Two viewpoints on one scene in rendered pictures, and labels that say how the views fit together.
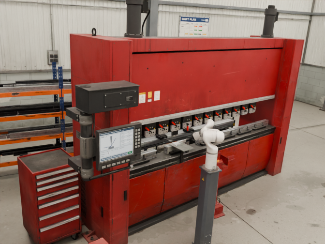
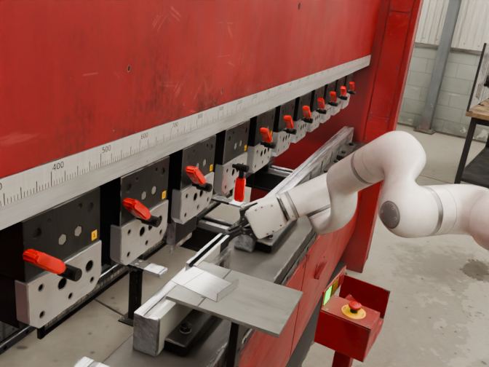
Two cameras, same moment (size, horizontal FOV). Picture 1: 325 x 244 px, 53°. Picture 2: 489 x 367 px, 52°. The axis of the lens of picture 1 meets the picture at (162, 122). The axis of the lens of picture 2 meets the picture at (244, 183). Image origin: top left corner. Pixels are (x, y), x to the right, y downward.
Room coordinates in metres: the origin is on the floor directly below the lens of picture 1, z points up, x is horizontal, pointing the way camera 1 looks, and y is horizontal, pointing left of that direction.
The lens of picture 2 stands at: (2.97, 0.23, 1.62)
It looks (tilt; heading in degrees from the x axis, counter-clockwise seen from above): 20 degrees down; 331
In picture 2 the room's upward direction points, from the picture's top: 7 degrees clockwise
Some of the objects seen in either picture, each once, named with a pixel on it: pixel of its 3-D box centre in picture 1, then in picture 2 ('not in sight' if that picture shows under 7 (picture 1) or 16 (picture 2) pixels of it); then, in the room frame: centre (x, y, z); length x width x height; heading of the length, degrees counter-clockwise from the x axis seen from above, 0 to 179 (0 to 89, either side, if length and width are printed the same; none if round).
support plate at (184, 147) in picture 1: (181, 146); (236, 295); (3.81, -0.26, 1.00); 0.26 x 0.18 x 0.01; 41
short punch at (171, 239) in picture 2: (174, 132); (182, 226); (3.92, -0.16, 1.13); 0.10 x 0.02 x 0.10; 131
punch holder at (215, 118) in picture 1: (216, 114); (292, 115); (4.42, -0.75, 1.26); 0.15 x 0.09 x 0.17; 131
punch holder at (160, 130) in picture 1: (161, 126); (126, 204); (3.78, 0.01, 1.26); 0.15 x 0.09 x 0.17; 131
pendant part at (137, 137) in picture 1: (117, 144); not in sight; (2.72, 0.39, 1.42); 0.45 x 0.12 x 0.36; 131
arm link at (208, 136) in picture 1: (210, 141); not in sight; (3.22, -0.51, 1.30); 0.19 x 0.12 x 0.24; 87
